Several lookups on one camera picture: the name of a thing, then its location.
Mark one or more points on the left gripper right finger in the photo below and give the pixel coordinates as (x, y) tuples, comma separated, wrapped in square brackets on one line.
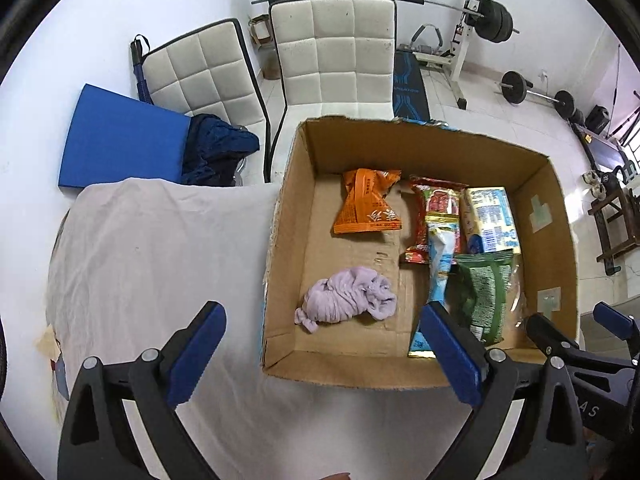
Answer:
[(547, 442)]

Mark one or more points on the white padded chair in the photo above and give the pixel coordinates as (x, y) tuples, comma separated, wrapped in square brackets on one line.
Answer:
[(208, 71), (336, 58)]

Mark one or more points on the red snack packet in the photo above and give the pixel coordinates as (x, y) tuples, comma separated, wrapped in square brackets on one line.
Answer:
[(438, 203)]

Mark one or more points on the black speaker box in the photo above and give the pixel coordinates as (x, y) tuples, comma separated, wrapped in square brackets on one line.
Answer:
[(597, 119)]

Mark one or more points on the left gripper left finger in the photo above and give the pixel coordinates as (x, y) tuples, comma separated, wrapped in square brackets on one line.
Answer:
[(97, 441)]

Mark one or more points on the blue printed cardboard milk box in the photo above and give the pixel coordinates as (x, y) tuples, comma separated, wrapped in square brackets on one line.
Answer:
[(363, 353)]

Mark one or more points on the dark blue garment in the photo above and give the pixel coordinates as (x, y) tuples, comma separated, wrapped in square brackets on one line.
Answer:
[(213, 151)]

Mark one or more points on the person's left hand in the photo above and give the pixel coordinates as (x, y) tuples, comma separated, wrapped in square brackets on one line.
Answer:
[(339, 476)]

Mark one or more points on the yellow blue snack pack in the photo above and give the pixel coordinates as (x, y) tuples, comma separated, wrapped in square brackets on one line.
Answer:
[(487, 221)]

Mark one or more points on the white table cloth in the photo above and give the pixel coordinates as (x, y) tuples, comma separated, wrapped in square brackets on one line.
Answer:
[(136, 260)]

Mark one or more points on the dark wooden stool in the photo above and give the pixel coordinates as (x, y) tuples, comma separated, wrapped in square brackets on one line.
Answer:
[(616, 213)]

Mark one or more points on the green snack bag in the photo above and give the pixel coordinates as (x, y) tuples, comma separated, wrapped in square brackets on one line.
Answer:
[(482, 283)]

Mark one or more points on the blue long snack sachet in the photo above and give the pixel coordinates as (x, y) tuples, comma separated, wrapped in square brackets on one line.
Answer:
[(441, 243)]

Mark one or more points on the orange snack bag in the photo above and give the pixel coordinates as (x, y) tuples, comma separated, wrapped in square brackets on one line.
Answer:
[(365, 209)]

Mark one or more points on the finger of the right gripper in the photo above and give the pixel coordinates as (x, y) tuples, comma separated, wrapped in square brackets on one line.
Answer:
[(546, 337), (623, 326)]

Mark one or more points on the floor barbell with plates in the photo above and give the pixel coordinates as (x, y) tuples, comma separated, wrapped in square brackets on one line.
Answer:
[(516, 89)]

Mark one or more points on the blue foam mat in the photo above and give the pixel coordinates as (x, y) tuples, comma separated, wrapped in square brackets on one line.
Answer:
[(112, 138)]

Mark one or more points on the blue folded umbrella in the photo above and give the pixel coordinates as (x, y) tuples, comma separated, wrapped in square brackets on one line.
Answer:
[(140, 67)]

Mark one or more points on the grey upholstered seat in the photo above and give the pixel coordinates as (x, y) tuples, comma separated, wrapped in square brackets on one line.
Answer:
[(596, 339)]

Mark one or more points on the weight bench rack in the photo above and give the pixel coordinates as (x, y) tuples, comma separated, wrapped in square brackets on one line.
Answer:
[(426, 49)]

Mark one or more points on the left white padded chair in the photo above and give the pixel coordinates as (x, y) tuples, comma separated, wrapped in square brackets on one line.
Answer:
[(208, 71)]

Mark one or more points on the lilac cloth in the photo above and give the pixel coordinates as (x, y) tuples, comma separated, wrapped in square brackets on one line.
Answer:
[(345, 295)]

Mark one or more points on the right white padded chair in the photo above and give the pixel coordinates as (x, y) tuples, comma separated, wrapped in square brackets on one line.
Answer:
[(336, 58)]

